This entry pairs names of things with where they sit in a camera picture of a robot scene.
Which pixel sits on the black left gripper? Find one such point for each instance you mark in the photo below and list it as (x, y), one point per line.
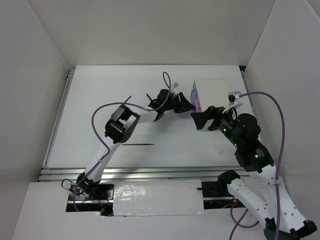
(186, 105)

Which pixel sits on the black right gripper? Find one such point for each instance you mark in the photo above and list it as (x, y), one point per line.
(200, 118)

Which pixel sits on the pink drawer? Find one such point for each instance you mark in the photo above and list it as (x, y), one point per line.
(199, 108)

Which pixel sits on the blue drawer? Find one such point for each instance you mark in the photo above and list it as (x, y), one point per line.
(193, 90)

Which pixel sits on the purple drawer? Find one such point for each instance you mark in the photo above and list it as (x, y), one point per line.
(193, 100)

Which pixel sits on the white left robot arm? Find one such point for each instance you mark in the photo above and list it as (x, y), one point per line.
(118, 130)

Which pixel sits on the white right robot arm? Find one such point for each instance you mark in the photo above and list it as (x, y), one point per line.
(276, 212)

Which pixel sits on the white drawer organizer box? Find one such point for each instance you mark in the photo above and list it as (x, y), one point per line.
(212, 92)

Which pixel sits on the white foil-taped cover panel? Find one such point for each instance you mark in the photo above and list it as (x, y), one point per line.
(158, 198)

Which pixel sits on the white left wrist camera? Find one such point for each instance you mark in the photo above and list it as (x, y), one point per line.
(174, 88)

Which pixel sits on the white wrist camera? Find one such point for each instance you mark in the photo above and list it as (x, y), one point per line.
(174, 88)
(235, 101)

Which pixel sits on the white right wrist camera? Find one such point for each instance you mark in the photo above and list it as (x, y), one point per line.
(235, 101)

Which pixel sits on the aluminium frame rail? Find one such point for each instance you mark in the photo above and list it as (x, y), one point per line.
(142, 174)

